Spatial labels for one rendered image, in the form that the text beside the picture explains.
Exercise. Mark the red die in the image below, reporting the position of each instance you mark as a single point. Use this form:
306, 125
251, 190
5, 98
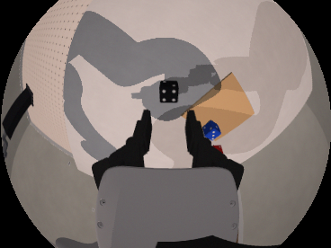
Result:
219, 148

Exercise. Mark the blue die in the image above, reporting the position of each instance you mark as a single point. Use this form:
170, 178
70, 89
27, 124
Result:
211, 130

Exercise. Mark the tan flat mat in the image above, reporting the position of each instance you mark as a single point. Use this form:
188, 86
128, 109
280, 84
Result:
225, 104

